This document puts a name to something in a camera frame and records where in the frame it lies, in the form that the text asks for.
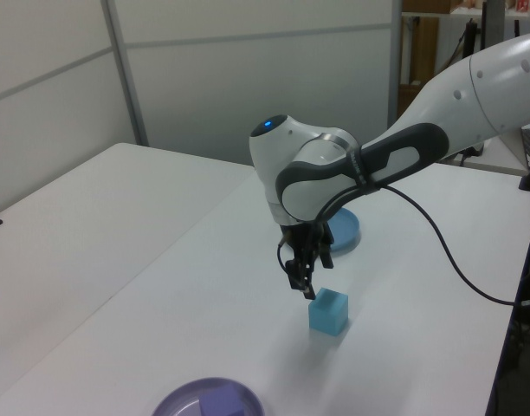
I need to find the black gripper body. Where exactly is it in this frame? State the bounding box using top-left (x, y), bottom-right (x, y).
top-left (278, 220), bottom-right (335, 262)

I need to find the light blue cube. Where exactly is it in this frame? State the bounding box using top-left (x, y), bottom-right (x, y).
top-left (307, 287), bottom-right (350, 337)

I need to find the purple cube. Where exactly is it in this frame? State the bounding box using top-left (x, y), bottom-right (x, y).
top-left (198, 383), bottom-right (247, 416)

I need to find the blue plate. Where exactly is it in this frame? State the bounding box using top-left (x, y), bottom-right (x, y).
top-left (325, 206), bottom-right (361, 255)

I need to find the purple plate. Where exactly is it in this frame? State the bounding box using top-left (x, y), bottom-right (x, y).
top-left (151, 376), bottom-right (265, 416)

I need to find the white desk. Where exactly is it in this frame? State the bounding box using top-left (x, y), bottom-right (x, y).
top-left (437, 136), bottom-right (530, 177)

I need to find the brown cardboard box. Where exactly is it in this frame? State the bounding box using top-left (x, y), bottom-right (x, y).
top-left (410, 16), bottom-right (439, 86)

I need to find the black monitor pole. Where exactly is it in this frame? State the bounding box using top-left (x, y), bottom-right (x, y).
top-left (481, 0), bottom-right (505, 49)

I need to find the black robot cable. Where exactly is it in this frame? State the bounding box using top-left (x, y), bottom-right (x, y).
top-left (276, 149), bottom-right (520, 307)

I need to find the grey metal partition post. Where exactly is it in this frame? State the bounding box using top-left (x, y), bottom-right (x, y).
top-left (102, 0), bottom-right (150, 147)
top-left (388, 0), bottom-right (404, 127)

